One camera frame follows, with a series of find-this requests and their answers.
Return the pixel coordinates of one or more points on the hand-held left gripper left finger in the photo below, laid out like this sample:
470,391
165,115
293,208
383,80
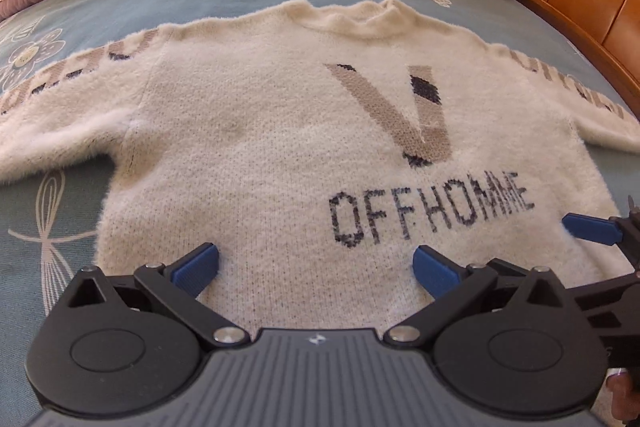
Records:
195,268

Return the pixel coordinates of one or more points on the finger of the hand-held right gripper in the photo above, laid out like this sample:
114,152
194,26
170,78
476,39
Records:
610,291
592,229

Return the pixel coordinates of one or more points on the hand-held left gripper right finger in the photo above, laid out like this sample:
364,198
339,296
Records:
435,271

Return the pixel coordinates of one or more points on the cream fuzzy sweater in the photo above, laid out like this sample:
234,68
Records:
250,157

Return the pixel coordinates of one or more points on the person's right hand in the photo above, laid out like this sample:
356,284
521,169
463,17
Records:
619,394

